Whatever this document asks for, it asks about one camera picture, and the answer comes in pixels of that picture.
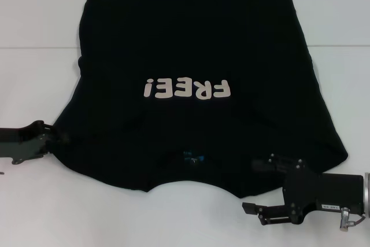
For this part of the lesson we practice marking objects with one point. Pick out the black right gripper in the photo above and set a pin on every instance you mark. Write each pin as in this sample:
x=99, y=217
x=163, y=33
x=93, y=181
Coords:
x=318, y=195

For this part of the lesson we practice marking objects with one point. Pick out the black shirt with FREE print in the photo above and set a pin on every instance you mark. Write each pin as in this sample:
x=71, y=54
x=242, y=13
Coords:
x=185, y=41

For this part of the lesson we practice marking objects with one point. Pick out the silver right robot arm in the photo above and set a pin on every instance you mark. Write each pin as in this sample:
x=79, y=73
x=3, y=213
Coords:
x=367, y=195

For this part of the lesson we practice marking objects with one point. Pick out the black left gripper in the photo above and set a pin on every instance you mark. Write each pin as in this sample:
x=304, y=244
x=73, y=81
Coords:
x=23, y=143

